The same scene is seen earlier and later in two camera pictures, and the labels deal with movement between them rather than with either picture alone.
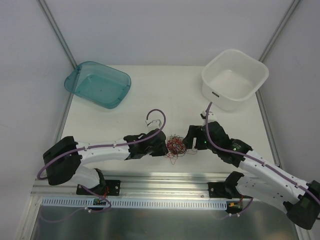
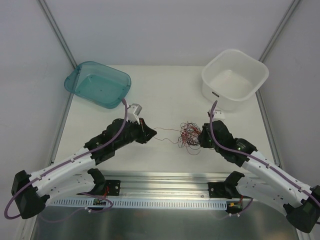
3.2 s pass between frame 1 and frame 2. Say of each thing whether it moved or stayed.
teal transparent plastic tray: stayed
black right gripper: stayed
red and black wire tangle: moved
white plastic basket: stayed
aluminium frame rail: stayed
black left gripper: moved
